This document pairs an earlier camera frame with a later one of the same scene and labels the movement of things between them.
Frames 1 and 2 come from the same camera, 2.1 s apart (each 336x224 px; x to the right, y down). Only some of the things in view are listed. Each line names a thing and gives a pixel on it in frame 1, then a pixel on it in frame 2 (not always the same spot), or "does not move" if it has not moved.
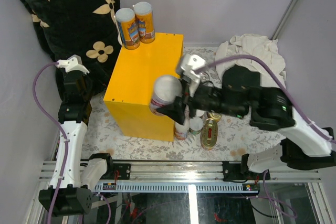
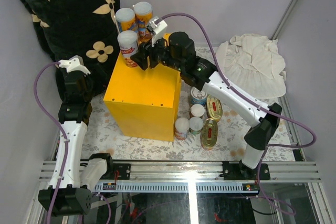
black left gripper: (87, 76) does not move
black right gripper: (175, 110) → (152, 51)
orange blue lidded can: (128, 28) does not move
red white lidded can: (167, 88) → (127, 41)
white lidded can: (181, 131) does not move
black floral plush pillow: (75, 13) does not move
